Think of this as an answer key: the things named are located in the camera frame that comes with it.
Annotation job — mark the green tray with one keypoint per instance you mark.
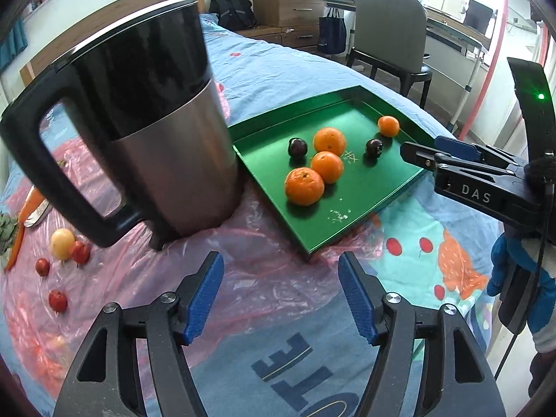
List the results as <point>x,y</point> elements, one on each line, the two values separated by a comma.
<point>304,226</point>

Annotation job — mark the pink plastic sheet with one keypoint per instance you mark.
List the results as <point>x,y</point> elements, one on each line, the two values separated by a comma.
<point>260,278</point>

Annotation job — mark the black backpack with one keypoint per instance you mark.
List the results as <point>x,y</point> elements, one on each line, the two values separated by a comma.
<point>230,8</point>

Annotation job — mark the grey chair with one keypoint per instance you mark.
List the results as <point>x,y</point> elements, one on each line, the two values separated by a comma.
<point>386,30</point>

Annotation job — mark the small carrot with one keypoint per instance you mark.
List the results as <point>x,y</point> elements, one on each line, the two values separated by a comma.
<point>14,249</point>

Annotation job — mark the red apple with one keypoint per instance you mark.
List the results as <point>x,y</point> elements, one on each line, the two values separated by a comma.
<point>57,301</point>
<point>81,253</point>
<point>42,266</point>

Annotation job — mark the dark purple plum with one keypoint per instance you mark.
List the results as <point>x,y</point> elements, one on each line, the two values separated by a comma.
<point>298,147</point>
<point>374,148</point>

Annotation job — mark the teal curtain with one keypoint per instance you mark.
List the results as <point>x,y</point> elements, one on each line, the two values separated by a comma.
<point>13,43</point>

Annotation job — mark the wooden drawer cabinet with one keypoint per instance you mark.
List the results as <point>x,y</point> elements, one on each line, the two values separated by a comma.
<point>286,8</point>

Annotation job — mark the person's right hand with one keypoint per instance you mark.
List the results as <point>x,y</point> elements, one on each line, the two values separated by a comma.
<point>499,269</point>

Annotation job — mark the yellow apple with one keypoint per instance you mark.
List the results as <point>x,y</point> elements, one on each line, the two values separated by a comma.
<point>63,243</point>

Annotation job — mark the orange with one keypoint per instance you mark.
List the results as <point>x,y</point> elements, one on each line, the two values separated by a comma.
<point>304,186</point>
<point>388,126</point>
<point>328,167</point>
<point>329,140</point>

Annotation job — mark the green leafy vegetable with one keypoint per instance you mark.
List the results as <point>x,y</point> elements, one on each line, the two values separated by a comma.
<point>6,232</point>

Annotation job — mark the pink hoop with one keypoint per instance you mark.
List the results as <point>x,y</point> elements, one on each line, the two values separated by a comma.
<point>495,52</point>

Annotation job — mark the large carrot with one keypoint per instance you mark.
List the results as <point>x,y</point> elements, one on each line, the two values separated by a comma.
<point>32,204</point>

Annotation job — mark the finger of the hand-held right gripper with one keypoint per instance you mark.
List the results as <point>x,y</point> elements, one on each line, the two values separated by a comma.
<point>456,145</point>
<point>419,154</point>

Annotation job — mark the black monitor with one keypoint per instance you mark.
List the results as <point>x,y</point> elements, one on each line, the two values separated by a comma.
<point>478,16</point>

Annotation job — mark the white oval plate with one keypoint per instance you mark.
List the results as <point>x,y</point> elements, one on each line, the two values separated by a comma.
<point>39,217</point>

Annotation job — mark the wooden headboard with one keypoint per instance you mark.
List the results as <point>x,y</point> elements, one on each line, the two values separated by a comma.
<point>130,4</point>

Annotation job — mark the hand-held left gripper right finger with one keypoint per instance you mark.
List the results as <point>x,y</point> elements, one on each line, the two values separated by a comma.
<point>358,299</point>

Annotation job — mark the black and steel electric kettle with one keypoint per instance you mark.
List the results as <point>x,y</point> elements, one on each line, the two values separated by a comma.
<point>173,160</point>

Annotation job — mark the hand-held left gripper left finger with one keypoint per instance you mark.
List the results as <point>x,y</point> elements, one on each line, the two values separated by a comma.
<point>204,299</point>

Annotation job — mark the dark tote bag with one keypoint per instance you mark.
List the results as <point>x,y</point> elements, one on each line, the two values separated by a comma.
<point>332,30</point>

